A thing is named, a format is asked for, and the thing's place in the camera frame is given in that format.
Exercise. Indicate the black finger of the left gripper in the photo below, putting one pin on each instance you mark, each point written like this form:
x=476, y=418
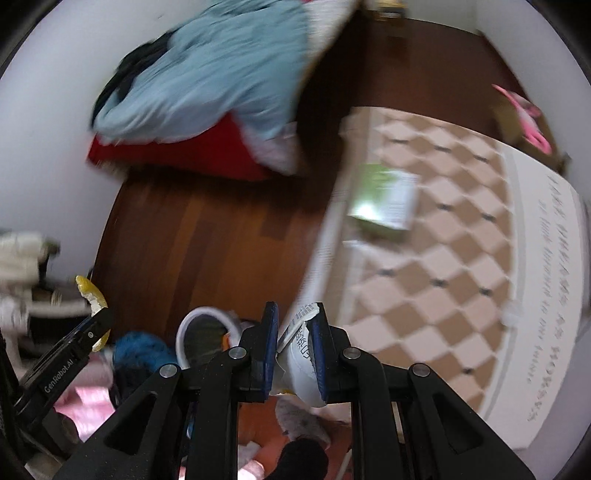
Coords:
x=29, y=393

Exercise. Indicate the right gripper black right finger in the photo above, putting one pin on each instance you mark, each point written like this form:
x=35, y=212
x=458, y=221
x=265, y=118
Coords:
x=407, y=423

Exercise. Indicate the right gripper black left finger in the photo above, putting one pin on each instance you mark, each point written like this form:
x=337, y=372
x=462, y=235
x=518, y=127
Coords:
x=183, y=422

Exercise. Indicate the yellow banana peel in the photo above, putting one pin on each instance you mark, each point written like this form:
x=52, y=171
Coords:
x=96, y=301

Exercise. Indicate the white snack wrapper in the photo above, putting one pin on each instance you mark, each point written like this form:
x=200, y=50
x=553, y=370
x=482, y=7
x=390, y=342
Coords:
x=294, y=368

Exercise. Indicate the white round trash bin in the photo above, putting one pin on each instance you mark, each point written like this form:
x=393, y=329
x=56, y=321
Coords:
x=203, y=333

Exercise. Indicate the blue jacket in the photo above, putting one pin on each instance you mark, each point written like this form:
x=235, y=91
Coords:
x=136, y=356

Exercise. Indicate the grey fluffy left slipper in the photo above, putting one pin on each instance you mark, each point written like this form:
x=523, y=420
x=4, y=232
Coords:
x=297, y=423

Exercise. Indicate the white plush toy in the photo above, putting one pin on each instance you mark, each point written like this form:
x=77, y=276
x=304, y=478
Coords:
x=24, y=292

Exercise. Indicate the checkered white bed quilt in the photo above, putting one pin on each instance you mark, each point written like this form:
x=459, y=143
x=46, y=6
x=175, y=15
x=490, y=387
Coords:
x=489, y=286

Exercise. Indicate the green white box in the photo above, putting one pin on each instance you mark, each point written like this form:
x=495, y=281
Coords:
x=385, y=198

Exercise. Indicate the red blanket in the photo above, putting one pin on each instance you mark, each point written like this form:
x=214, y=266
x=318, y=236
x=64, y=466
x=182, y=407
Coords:
x=219, y=151

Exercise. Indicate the pink plush toy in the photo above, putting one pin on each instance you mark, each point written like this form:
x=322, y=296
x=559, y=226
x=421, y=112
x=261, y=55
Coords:
x=527, y=114

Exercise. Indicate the light blue blanket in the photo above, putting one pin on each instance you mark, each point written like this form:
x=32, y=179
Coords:
x=244, y=58

